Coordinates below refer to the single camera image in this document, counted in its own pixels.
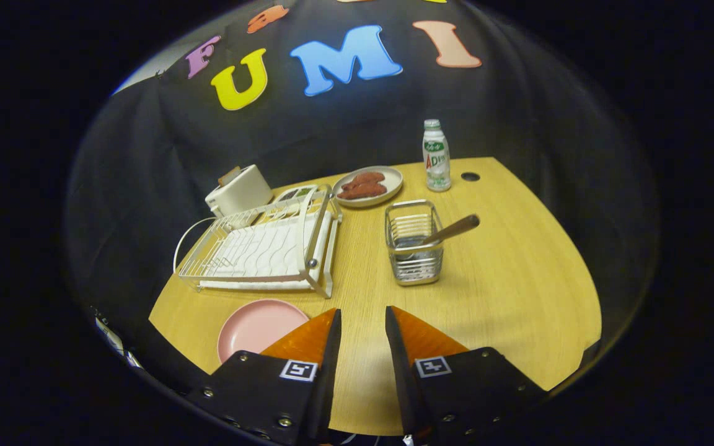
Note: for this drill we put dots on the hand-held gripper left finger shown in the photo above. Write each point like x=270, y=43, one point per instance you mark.
x=326, y=384

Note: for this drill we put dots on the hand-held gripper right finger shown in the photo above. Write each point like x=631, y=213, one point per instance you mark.
x=403, y=384

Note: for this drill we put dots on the pink plate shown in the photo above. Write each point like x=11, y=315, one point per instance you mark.
x=255, y=328

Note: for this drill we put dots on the beige plate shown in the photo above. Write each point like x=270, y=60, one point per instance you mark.
x=391, y=179

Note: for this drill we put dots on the white divided tray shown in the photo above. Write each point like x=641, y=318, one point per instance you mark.
x=289, y=193

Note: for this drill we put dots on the red meat piece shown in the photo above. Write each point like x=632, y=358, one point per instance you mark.
x=363, y=192
x=366, y=178

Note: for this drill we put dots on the white toaster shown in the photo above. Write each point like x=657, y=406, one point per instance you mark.
x=239, y=195

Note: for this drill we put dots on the white green drink bottle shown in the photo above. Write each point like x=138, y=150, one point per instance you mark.
x=436, y=161

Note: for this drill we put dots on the toast slice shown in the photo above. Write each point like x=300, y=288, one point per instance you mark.
x=229, y=176

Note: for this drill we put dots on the black backdrop cloth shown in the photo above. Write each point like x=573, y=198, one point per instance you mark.
x=146, y=186

